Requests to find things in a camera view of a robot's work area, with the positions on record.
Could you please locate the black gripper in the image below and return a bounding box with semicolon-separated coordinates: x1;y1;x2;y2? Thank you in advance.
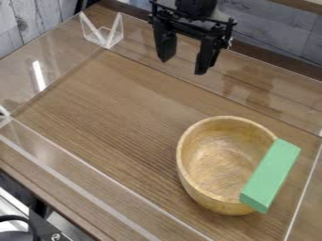
149;0;238;75

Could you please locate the wooden bowl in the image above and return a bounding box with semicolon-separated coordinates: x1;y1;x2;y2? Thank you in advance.
177;116;277;216

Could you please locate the green rectangular block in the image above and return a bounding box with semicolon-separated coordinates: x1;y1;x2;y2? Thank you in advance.
241;138;302;214

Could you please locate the clear acrylic corner bracket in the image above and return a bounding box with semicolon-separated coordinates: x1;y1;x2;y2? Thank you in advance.
79;12;123;49

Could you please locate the clear acrylic enclosure wall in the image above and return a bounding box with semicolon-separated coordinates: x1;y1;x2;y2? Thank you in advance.
0;6;322;241

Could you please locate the black metal mount bracket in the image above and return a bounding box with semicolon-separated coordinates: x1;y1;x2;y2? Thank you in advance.
30;210;65;241

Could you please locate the black cable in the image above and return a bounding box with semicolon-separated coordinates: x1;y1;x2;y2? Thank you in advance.
0;215;35;233

